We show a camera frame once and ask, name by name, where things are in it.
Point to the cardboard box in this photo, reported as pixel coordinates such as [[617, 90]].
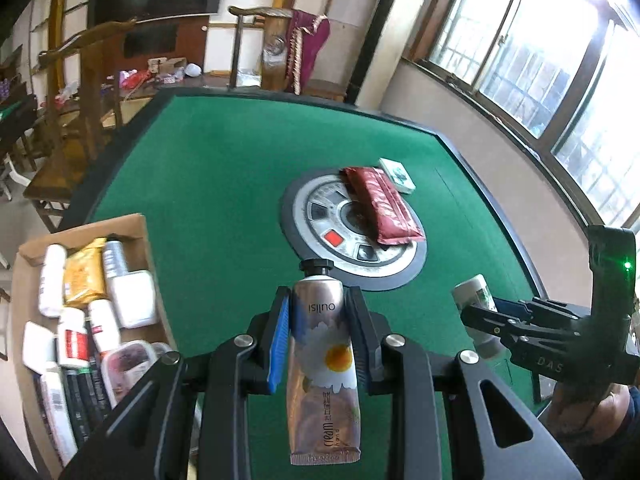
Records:
[[135, 225]]

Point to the round table control panel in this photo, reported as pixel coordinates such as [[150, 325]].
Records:
[[320, 210]]

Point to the red cloth pouch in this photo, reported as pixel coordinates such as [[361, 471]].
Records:
[[385, 205]]

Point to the white standing air conditioner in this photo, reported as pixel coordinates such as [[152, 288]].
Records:
[[400, 35]]

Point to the large white pill bottle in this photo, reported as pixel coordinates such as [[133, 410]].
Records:
[[52, 280]]

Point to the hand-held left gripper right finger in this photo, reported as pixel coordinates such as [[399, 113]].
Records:
[[362, 355]]

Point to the wooden armchair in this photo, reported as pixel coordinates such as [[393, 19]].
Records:
[[272, 70], [95, 85]]

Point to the red pink bags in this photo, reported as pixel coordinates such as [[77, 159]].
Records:
[[132, 78]]

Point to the white toothbrush package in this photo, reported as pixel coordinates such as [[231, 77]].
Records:
[[57, 410]]

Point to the white round object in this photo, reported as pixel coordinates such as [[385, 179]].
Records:
[[192, 69]]

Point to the small white jar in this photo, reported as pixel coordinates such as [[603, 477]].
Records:
[[472, 292]]

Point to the window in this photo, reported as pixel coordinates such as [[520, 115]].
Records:
[[525, 60]]

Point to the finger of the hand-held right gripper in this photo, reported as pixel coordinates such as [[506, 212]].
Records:
[[495, 327], [520, 309]]

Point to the yellow cracker packet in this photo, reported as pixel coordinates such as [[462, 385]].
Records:
[[85, 275]]

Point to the person's right hand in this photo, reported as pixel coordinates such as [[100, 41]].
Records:
[[595, 420]]

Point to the low wooden table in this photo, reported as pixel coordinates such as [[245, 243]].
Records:
[[215, 80]]

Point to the white bottle red label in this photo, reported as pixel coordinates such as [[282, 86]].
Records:
[[72, 340]]

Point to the bundle of black markers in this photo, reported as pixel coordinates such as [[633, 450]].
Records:
[[85, 400]]

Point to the clear pouch pink contents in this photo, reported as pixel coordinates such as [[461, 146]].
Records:
[[130, 365]]

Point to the dark side table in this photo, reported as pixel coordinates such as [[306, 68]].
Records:
[[15, 110]]

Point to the white usb adapter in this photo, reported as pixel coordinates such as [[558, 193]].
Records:
[[37, 345]]

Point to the small open carton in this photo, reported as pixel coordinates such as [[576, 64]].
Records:
[[167, 65]]

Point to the silver daisy hand cream tube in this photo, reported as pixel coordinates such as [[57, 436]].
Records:
[[325, 360]]

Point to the brown television cabinet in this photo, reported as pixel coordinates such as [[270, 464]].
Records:
[[192, 40]]

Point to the maroon fringed cloth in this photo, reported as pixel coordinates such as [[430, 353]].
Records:
[[310, 40]]

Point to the white plastic stool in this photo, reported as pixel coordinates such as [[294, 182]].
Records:
[[10, 175]]

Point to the white green wipes packet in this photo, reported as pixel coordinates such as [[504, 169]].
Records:
[[397, 172]]

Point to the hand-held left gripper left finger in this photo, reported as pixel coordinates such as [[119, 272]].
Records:
[[280, 340]]

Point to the silver grey tube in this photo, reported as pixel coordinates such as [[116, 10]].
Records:
[[115, 260]]

